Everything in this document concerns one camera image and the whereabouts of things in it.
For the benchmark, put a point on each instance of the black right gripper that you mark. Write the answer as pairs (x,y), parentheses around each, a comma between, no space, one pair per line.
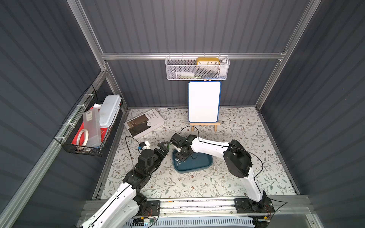
(183,152)

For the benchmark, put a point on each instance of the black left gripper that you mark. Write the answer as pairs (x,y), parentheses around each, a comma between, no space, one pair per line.
(159,151)

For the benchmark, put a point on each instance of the teal plastic tray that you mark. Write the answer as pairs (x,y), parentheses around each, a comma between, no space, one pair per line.
(196,162)

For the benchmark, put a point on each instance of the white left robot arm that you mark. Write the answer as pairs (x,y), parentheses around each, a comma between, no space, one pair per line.
(127,201)

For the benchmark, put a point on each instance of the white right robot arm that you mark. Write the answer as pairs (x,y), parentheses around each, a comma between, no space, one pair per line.
(238,160)

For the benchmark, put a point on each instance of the translucent plastic box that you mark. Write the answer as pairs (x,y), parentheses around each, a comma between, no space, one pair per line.
(91,123)

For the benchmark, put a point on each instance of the small wooden easel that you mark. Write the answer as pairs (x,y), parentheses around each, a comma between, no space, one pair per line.
(216,124)

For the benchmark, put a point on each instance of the interior design trends magazine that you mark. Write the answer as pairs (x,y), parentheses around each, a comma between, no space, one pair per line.
(144,124)

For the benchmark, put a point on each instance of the blue framed whiteboard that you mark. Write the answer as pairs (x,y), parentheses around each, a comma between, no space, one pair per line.
(204,101)

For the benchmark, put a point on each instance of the white plastic case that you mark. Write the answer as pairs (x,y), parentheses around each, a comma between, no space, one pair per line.
(109,110)

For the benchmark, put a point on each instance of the white tape roll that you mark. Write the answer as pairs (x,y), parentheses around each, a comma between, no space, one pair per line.
(82,138)

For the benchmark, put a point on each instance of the yellow clock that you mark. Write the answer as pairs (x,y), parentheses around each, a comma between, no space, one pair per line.
(205,61)

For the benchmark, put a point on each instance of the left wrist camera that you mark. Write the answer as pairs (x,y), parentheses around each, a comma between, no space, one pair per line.
(144,146)

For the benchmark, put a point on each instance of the white mesh wall basket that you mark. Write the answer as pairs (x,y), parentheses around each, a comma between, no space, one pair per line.
(186,69)

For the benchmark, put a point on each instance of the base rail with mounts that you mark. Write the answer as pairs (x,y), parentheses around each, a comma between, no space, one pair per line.
(225,206)

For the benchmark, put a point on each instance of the black wire wall basket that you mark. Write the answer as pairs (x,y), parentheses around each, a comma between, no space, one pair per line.
(72,126)

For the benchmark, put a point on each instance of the aluminium frame rail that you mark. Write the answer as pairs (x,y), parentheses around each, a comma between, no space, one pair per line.
(161,56)

